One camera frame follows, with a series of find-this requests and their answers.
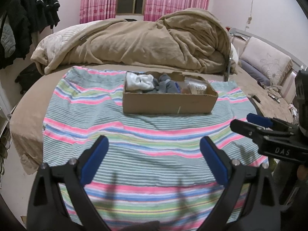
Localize cotton swab bag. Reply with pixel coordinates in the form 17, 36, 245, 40
184, 77, 208, 94

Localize dark grey sock pair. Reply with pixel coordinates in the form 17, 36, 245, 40
146, 74, 178, 94

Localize white socks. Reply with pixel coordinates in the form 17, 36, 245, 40
126, 72, 155, 91

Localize blue plastic packet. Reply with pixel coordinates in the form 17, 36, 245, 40
175, 82, 181, 93

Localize black small device on bed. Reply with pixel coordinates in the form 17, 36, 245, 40
251, 94, 260, 103

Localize grey pillow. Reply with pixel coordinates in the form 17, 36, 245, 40
240, 59, 270, 86

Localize beige embroidered pillow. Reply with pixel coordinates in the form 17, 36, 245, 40
240, 37, 293, 85

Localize metal bed headboard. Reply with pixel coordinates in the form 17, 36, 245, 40
229, 28, 307, 72

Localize striped pastel towel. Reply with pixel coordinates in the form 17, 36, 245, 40
43, 67, 266, 230

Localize tan bed sheet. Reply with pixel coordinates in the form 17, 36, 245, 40
10, 65, 292, 175

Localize brown cardboard box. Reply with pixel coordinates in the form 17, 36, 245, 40
123, 71, 218, 115

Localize beige plush blanket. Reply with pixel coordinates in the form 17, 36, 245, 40
31, 8, 236, 75

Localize black hanging clothes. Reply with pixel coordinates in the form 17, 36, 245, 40
1, 0, 60, 69

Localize pink curtain left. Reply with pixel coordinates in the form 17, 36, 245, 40
79, 0, 117, 23

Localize cable on bed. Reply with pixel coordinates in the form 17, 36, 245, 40
257, 81, 284, 104

